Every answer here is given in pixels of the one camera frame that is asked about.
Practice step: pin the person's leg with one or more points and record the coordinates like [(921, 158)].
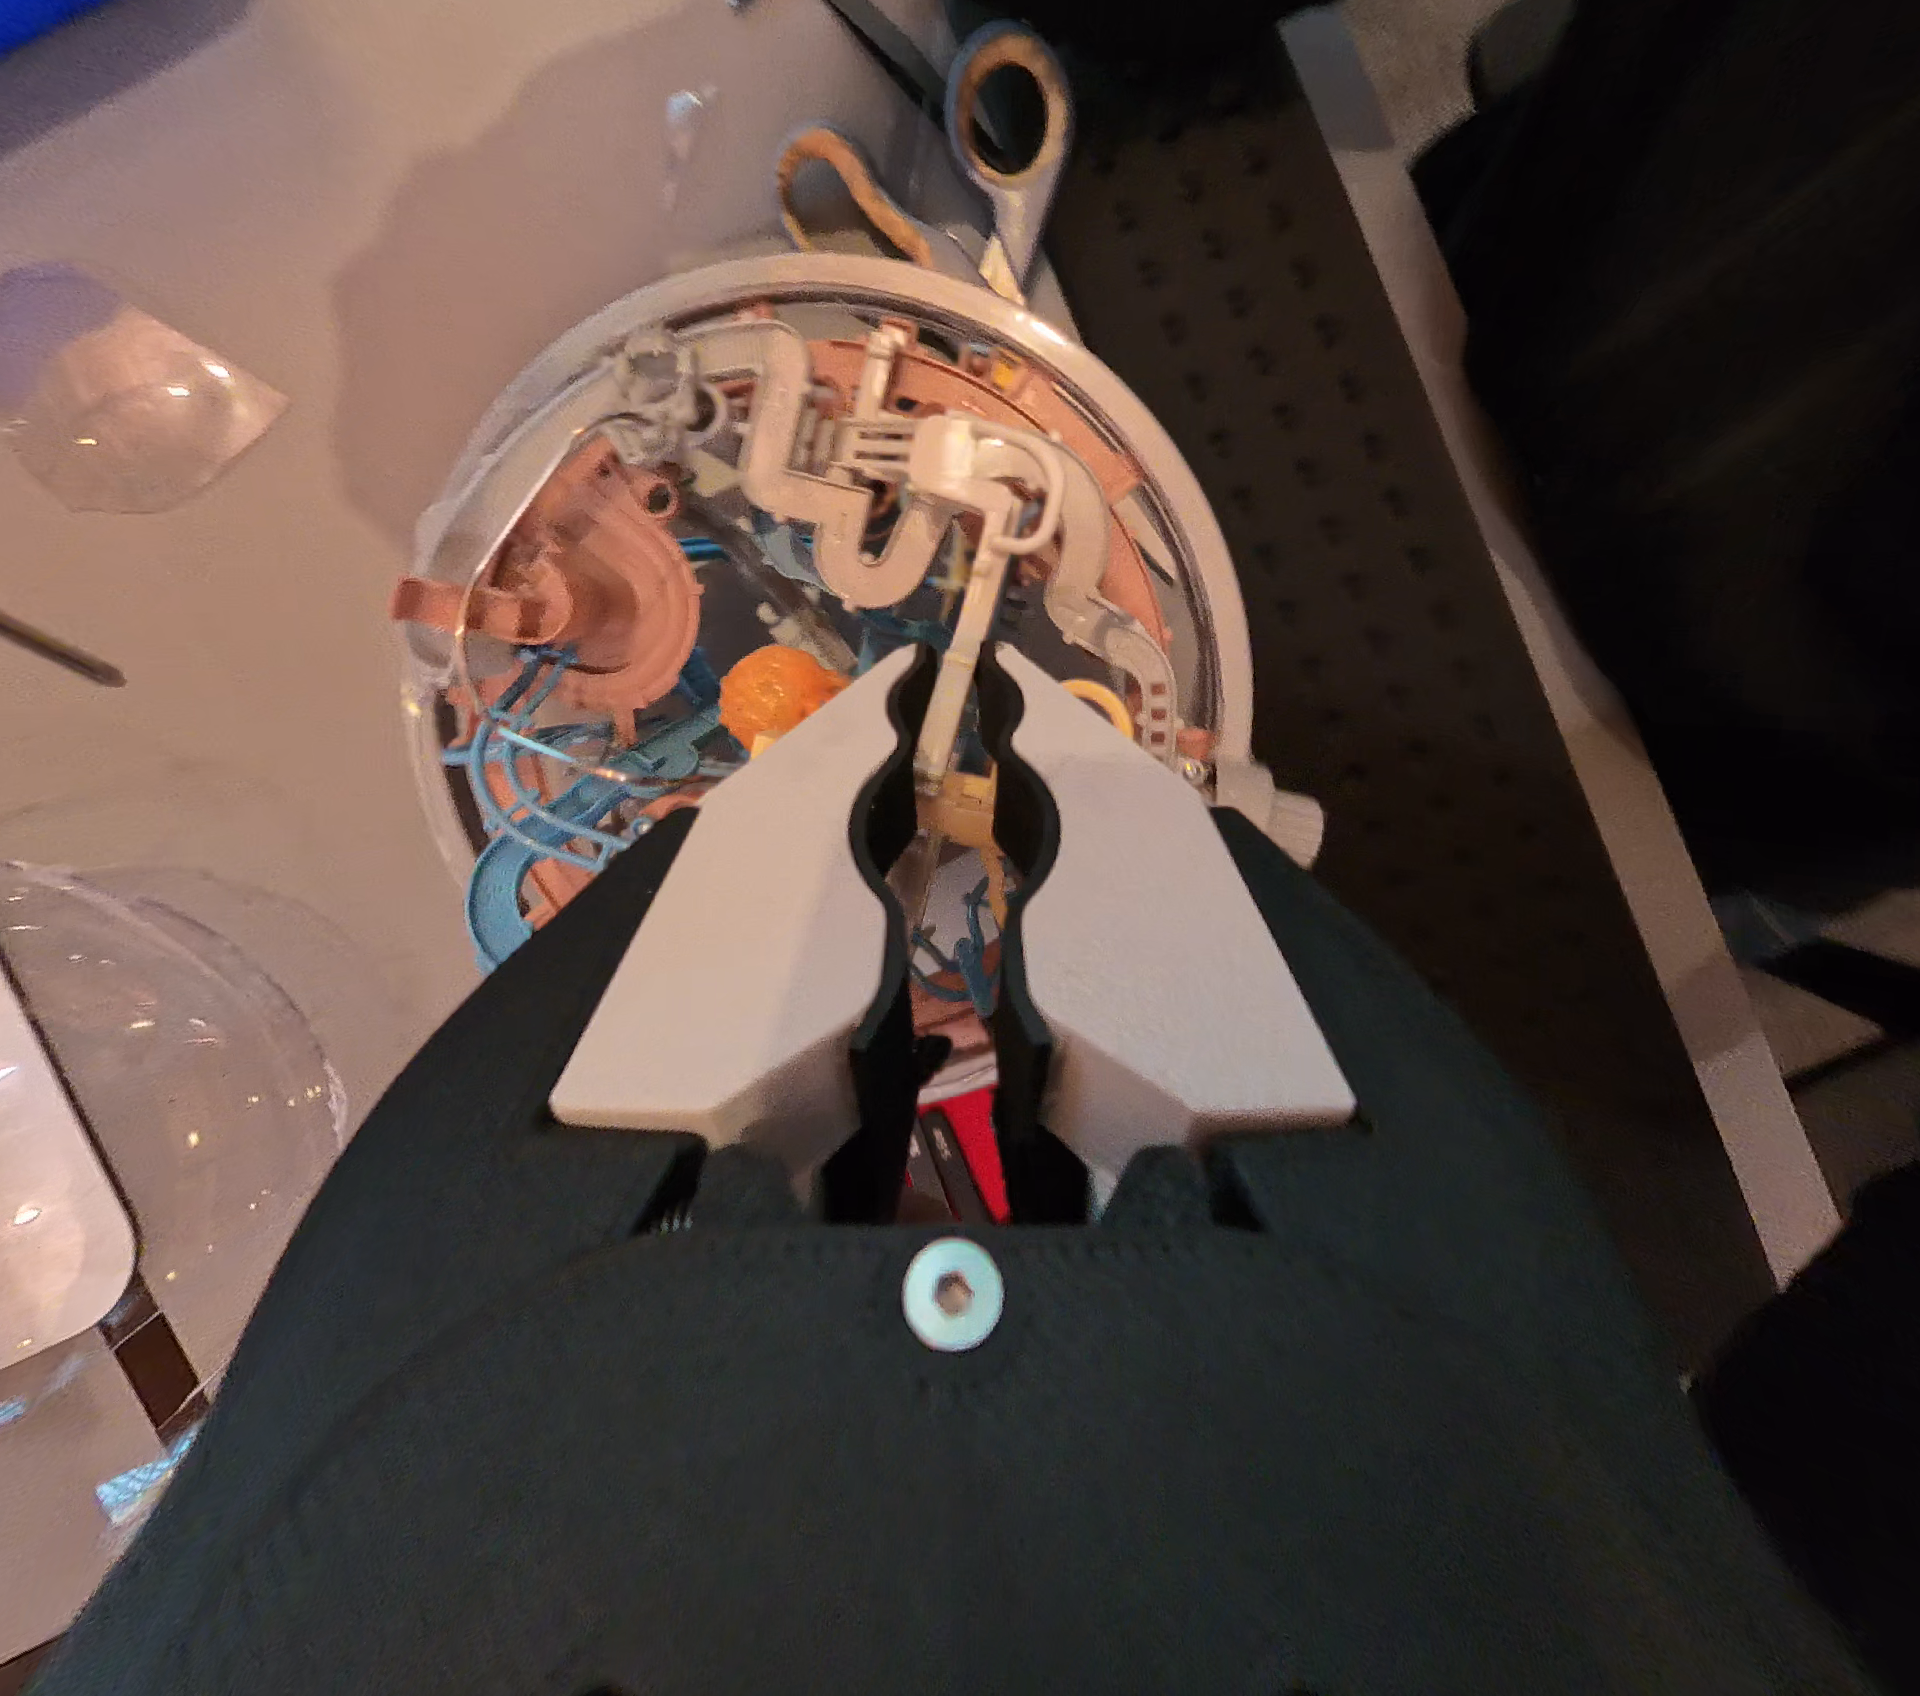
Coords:
[(1830, 1427)]

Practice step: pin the person's torso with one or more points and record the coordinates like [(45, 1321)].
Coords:
[(1724, 301)]

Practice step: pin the clear plastic scrap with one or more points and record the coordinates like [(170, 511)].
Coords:
[(686, 145)]

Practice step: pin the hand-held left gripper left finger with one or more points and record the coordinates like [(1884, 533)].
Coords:
[(720, 976)]

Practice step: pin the clear plastic dome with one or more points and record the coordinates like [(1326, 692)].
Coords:
[(180, 1050)]

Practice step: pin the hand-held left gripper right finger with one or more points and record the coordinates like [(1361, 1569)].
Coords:
[(1185, 976)]

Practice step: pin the small clear plastic shell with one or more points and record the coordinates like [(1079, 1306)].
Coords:
[(135, 406)]

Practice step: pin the black tweezers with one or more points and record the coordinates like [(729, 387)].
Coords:
[(879, 24)]

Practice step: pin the grey orange scissors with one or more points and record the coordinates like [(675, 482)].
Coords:
[(1021, 196)]

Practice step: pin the black dimpled mat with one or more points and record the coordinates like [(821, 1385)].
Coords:
[(1350, 526)]

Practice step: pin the marble maze ball toy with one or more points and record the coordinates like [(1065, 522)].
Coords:
[(600, 586)]

